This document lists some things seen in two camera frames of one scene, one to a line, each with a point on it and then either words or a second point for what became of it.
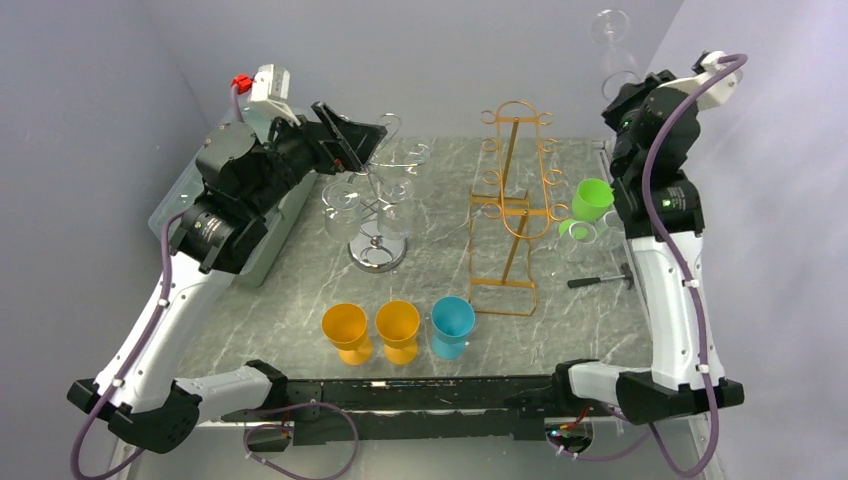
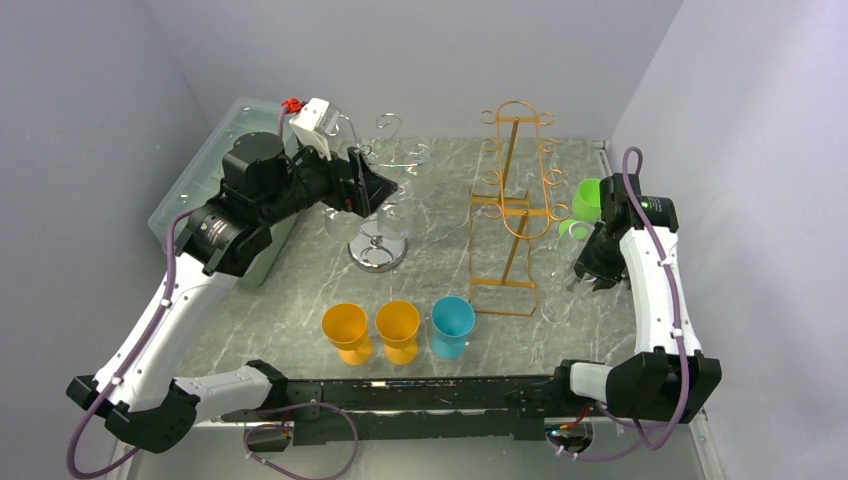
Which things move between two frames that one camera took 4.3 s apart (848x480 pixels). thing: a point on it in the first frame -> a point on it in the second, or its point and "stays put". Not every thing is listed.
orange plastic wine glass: (398, 323) stays put
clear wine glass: (580, 233) stays put
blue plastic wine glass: (452, 318) stays put
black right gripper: (633, 93) -> (607, 274)
